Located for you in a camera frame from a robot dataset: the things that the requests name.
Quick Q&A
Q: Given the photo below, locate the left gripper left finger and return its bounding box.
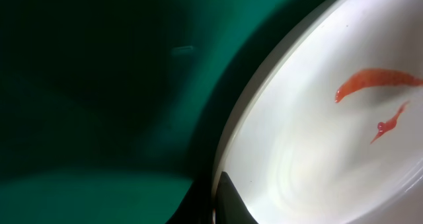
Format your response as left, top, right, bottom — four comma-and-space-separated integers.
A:
166, 180, 212, 224

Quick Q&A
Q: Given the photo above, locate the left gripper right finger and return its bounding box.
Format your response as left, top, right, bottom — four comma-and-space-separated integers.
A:
215, 172, 258, 224

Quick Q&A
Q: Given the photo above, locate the white plate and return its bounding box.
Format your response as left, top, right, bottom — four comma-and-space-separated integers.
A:
212, 0, 422, 223

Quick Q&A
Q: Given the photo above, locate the teal plastic tray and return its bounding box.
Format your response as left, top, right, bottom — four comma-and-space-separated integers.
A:
1, 0, 326, 223

